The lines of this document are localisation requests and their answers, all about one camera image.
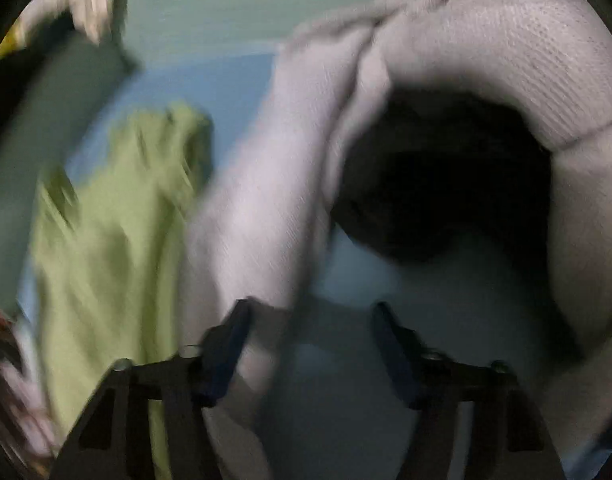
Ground green cloth garment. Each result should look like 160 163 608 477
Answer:
30 102 215 480

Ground grey knit sweater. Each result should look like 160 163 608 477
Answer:
179 0 612 479

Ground black garment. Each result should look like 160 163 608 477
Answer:
332 90 551 264

